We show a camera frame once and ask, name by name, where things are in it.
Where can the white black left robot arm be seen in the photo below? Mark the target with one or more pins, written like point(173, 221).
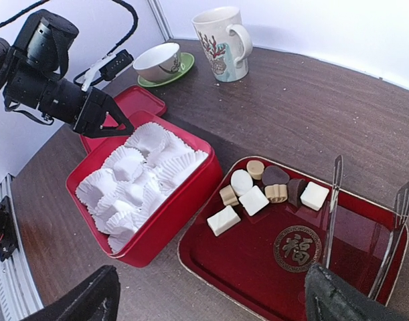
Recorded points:
point(0, 63)

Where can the white ceramic bowl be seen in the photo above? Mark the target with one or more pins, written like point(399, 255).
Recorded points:
point(159, 63)

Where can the tall coral pattern mug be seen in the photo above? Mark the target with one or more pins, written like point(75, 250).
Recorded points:
point(225, 41)

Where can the white cube chocolate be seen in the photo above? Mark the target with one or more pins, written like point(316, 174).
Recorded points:
point(314, 196)

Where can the dark brown chocolate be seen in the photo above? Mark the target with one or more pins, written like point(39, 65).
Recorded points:
point(295, 189)

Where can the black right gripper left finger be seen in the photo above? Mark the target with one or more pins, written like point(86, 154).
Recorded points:
point(95, 298)

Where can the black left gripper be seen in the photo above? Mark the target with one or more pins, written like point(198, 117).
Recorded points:
point(36, 65)

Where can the tan ridged chocolate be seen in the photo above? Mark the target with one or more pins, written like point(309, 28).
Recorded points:
point(228, 196)

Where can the dark heart chocolate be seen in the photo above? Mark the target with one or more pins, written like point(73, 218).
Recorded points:
point(274, 175)

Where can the tan flower chocolate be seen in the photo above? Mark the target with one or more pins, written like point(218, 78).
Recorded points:
point(277, 193)

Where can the white paper liners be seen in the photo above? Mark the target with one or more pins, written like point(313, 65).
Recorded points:
point(135, 179)

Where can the white rectangular chocolate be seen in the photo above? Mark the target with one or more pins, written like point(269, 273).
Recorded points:
point(223, 220)

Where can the green saucer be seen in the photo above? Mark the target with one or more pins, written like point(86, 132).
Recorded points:
point(188, 61)

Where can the red tin lid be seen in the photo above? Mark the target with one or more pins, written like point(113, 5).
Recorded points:
point(131, 100)

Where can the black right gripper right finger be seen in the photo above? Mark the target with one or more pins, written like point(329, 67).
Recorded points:
point(329, 297)

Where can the aluminium left corner post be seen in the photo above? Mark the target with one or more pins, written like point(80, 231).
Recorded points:
point(161, 19)

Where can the red tin box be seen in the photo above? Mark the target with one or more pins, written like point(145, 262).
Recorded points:
point(172, 215)

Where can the white oval chocolate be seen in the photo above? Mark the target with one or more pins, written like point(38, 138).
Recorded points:
point(241, 182)

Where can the white square chocolate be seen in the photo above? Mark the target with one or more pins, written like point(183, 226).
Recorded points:
point(253, 201)

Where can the dark red lacquer tray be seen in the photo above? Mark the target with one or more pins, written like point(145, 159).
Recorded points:
point(261, 262)

